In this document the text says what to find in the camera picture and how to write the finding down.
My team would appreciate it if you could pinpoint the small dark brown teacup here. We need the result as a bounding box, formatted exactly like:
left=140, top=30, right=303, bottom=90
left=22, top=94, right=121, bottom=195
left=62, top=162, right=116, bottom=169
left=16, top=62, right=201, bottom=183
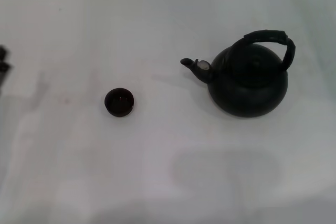
left=104, top=87, right=135, bottom=118

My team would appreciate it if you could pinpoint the black round teapot with handle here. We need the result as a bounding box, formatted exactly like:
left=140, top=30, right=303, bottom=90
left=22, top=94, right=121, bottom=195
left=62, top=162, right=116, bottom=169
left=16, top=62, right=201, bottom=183
left=180, top=30, right=297, bottom=118

